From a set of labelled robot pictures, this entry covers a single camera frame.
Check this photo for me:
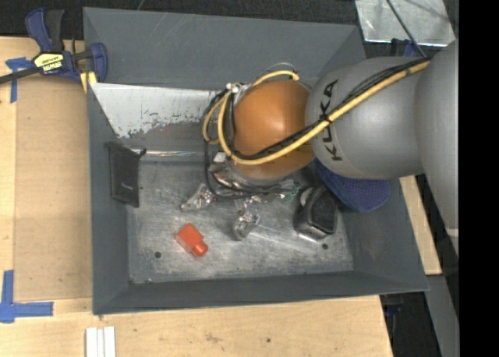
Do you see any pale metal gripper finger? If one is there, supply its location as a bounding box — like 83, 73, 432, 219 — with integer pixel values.
232, 196, 261, 242
179, 182, 215, 213

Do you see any red plastic block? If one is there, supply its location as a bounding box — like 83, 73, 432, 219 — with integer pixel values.
175, 223, 210, 259

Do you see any black flat box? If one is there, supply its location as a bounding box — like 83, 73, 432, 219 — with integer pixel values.
104, 140, 147, 209

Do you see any blue dotted cloth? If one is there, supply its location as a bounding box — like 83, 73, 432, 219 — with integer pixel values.
313, 159, 391, 214

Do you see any grey metal bin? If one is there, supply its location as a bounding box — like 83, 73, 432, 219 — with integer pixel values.
82, 6, 430, 316

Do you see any brown cardboard board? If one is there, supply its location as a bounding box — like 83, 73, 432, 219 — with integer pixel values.
12, 74, 94, 303

